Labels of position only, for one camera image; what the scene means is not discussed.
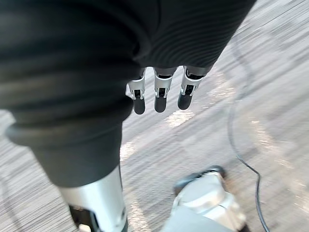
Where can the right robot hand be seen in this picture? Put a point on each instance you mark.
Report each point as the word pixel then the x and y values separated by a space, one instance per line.
pixel 72 72

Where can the dark robot foot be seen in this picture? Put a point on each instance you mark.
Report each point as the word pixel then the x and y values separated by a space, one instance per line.
pixel 199 175

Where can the silver robot leg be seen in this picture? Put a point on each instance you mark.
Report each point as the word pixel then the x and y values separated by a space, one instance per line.
pixel 207 205

